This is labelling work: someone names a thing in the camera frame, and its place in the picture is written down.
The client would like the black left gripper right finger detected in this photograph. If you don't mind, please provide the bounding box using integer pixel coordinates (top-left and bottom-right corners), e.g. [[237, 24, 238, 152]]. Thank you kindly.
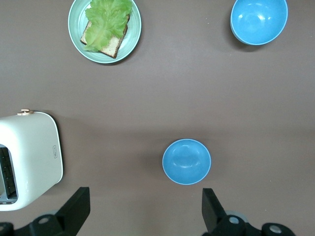
[[201, 188, 296, 236]]

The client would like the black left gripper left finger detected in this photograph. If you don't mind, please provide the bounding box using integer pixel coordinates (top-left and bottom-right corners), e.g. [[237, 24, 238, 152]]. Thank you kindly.
[[0, 186, 91, 236]]

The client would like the small blue bowl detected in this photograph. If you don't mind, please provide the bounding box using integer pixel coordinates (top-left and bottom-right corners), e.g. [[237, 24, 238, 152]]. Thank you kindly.
[[162, 139, 212, 185]]

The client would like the large blue bowl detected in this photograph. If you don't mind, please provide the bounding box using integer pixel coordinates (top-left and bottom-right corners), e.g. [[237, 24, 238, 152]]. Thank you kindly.
[[230, 0, 288, 46]]

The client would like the white toaster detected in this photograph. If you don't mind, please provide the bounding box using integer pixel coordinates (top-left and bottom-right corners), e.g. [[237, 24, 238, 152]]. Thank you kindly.
[[0, 109, 64, 212]]

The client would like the toasted bread slice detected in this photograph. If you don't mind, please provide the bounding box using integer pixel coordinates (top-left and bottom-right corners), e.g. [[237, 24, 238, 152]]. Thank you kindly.
[[80, 13, 130, 59]]

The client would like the light green plate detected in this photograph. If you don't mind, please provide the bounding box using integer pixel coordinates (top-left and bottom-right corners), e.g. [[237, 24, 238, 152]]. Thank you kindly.
[[68, 0, 142, 64]]

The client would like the green lettuce leaf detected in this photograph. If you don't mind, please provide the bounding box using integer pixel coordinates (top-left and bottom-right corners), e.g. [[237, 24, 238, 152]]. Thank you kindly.
[[83, 0, 133, 53]]

